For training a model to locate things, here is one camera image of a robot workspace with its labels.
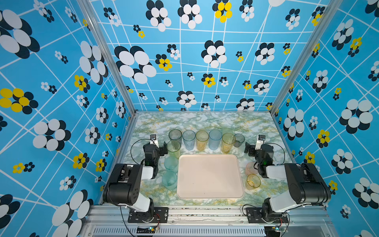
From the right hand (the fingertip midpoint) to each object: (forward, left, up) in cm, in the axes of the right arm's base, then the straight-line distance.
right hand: (256, 143), depth 94 cm
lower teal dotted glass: (-22, +55, -5) cm, 59 cm away
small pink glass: (-15, +6, -6) cm, 17 cm away
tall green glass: (-4, +54, 0) cm, 54 cm away
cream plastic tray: (-18, +31, -11) cm, 37 cm away
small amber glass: (-23, +6, -6) cm, 24 cm away
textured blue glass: (-3, +28, +8) cm, 29 cm away
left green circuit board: (-46, +63, -8) cm, 79 cm away
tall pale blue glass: (+1, +43, +5) cm, 44 cm away
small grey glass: (+5, +9, -3) cm, 11 cm away
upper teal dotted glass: (-12, +54, -5) cm, 56 cm away
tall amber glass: (+3, +35, +1) cm, 35 cm away
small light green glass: (+12, +17, -2) cm, 21 cm away
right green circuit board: (-46, +2, -7) cm, 46 cm away
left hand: (0, +63, +2) cm, 63 cm away
